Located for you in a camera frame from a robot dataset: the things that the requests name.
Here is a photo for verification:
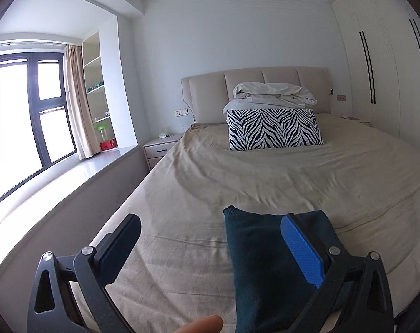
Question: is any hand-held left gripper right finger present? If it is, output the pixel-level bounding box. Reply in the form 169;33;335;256
280;213;396;333

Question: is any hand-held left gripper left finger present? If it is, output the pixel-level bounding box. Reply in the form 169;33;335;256
27;213;142;333

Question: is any dark teal knit garment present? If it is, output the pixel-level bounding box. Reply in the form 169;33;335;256
223;205;349;333

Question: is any bed with beige sheet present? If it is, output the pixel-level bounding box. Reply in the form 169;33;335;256
71;113;420;333

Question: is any white nightstand with drawer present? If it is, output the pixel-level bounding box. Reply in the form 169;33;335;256
142;132;184;171

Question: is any zebra striped pillow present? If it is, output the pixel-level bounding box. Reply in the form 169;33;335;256
225;107;324;151

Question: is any beige curtain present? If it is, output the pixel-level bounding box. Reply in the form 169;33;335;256
63;44;94;160

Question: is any folded white duvet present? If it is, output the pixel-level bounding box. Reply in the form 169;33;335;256
223;82;317;115

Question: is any black framed window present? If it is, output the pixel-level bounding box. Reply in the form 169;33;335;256
0;42;78;206

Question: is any beige padded headboard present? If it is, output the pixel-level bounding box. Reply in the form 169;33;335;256
180;67;333;125

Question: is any white wardrobe with black handles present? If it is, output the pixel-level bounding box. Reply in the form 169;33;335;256
330;0;420;153

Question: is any white wall shelf niche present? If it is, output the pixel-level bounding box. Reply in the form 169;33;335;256
82;31;117;153

